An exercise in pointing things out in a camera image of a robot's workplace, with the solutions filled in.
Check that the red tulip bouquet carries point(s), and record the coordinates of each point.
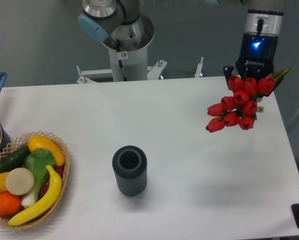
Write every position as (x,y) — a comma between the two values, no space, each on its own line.
(242,107)

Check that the green bok choy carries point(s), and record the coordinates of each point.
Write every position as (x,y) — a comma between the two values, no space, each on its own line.
(36,163)

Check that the yellow banana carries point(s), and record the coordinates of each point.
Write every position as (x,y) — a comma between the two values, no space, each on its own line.
(42,205)

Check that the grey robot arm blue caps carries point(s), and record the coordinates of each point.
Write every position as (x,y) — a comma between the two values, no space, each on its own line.
(126,33)

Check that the green cucumber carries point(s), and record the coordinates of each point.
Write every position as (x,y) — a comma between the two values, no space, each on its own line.
(14,160)

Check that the woven wicker basket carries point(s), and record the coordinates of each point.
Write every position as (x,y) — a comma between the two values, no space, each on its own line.
(21,141)

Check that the yellow squash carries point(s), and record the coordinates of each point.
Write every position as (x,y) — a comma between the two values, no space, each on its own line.
(42,142)

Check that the orange fruit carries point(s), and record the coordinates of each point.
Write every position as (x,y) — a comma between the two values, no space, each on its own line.
(10,204)

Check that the dark grey ribbed vase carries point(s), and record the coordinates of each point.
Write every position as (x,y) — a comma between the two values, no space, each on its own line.
(129,164)

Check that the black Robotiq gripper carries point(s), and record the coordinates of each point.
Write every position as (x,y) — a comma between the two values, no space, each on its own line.
(256,57)

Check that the purple red vegetable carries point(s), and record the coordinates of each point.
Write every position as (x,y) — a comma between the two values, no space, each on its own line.
(45,187)

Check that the beige round disc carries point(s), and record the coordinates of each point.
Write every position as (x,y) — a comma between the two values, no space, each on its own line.
(19,181)

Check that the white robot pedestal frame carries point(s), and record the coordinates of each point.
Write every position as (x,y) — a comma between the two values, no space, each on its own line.
(125,66)

